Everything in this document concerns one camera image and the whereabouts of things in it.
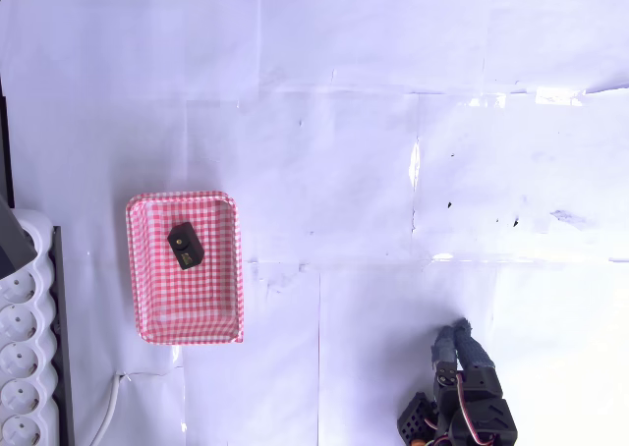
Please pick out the black block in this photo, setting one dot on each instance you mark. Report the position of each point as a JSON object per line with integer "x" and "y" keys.
{"x": 185, "y": 245}

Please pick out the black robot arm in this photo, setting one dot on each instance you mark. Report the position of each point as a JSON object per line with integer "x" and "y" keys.
{"x": 486, "y": 419}

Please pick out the white paper table cover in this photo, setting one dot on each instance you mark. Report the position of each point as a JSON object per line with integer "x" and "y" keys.
{"x": 344, "y": 171}

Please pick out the red white checkered tray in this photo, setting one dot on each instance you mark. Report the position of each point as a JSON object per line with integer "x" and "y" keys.
{"x": 196, "y": 298}

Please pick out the white power strip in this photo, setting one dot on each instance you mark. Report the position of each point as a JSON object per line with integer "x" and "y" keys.
{"x": 24, "y": 348}

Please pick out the dark grey adapter box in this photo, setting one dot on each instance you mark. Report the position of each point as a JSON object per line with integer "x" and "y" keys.
{"x": 12, "y": 239}

